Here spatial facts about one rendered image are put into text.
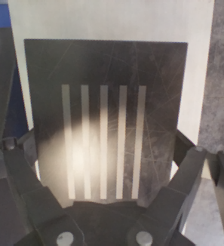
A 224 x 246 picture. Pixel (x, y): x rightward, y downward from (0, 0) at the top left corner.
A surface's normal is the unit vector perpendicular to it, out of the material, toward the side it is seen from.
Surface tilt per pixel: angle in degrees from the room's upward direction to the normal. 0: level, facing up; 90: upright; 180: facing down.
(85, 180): 0
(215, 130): 0
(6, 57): 37
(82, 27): 0
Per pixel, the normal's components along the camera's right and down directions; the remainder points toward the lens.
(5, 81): 0.00, -0.33
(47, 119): 0.03, 0.30
